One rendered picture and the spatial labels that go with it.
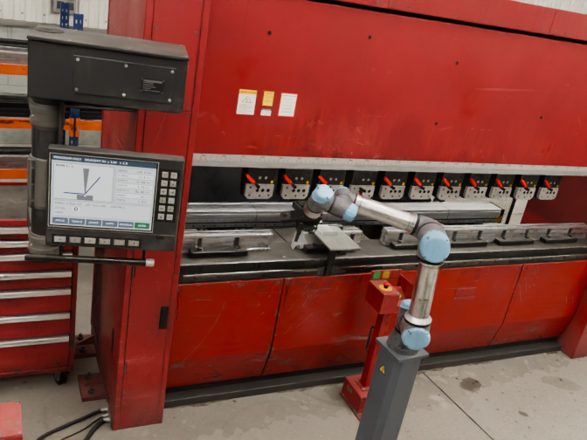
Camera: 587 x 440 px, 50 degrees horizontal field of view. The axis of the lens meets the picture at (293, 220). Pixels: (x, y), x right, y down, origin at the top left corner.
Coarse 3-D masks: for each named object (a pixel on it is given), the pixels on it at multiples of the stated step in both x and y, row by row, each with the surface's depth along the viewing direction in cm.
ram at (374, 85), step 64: (256, 0) 270; (256, 64) 282; (320, 64) 295; (384, 64) 310; (448, 64) 325; (512, 64) 342; (576, 64) 361; (256, 128) 296; (320, 128) 310; (384, 128) 326; (448, 128) 343; (512, 128) 363; (576, 128) 384
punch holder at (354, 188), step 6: (348, 174) 335; (354, 174) 330; (360, 174) 332; (366, 174) 333; (372, 174) 335; (348, 180) 335; (354, 180) 332; (360, 180) 334; (366, 180) 335; (372, 180) 337; (348, 186) 336; (354, 186) 333; (360, 186) 335; (366, 186) 337; (372, 186) 338; (354, 192) 335; (366, 192) 338; (372, 192) 340
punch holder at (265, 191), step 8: (248, 168) 304; (256, 168) 305; (264, 168) 307; (272, 168) 309; (256, 176) 307; (264, 176) 309; (272, 176) 310; (240, 184) 314; (248, 184) 307; (264, 184) 310; (272, 184) 312; (240, 192) 315; (248, 192) 308; (256, 192) 310; (264, 192) 312; (272, 192) 314
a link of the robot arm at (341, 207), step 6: (336, 198) 245; (342, 198) 248; (348, 198) 250; (336, 204) 244; (342, 204) 244; (348, 204) 245; (354, 204) 247; (330, 210) 245; (336, 210) 244; (342, 210) 244; (348, 210) 244; (354, 210) 245; (336, 216) 246; (342, 216) 245; (348, 216) 245; (354, 216) 245
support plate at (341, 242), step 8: (320, 232) 332; (328, 240) 324; (336, 240) 326; (344, 240) 328; (352, 240) 329; (328, 248) 316; (336, 248) 317; (344, 248) 318; (352, 248) 320; (360, 248) 322
